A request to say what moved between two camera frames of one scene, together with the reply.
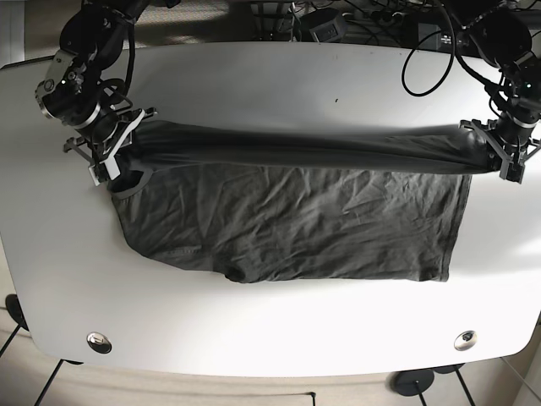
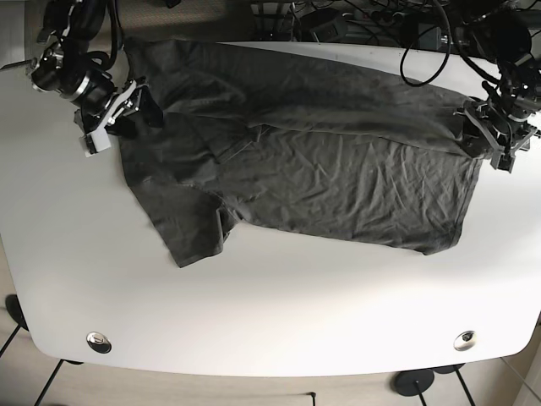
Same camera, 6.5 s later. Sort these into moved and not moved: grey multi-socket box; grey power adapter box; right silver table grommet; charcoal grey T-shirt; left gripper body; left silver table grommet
Moved: charcoal grey T-shirt; left gripper body
Not moved: grey multi-socket box; grey power adapter box; left silver table grommet; right silver table grommet
